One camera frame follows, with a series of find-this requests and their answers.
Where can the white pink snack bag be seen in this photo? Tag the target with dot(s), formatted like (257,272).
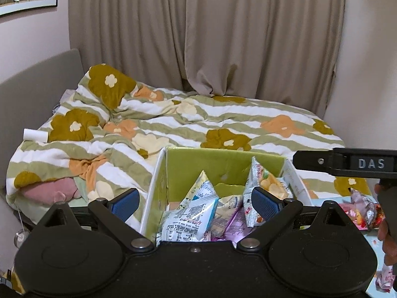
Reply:
(386,281)

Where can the grey upholstered headboard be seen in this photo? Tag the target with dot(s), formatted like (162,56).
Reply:
(31,93)

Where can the grey purple snack bag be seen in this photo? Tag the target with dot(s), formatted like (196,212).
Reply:
(363,208)

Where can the person's right hand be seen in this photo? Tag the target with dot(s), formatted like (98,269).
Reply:
(387,242)

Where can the pile of snack packets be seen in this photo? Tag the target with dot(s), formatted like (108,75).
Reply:
(186,220)

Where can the pink pillow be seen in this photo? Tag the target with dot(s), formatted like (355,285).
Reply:
(49,191)

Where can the yellow-green cardboard box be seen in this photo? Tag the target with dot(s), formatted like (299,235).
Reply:
(223,164)

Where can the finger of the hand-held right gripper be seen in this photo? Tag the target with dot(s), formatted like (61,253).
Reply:
(310,160)

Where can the floral striped duvet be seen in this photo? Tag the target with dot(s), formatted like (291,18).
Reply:
(186,121)

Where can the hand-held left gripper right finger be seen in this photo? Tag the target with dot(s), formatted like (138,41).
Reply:
(263,203)

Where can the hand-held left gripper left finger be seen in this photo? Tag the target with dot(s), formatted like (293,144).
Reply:
(125,205)

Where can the beige curtain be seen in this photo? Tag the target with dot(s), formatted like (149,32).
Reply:
(263,37)
(124,37)

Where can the pale green bed sheet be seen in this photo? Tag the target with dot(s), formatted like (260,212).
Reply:
(37,207)

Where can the white paper roll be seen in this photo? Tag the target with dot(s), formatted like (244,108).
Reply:
(34,135)

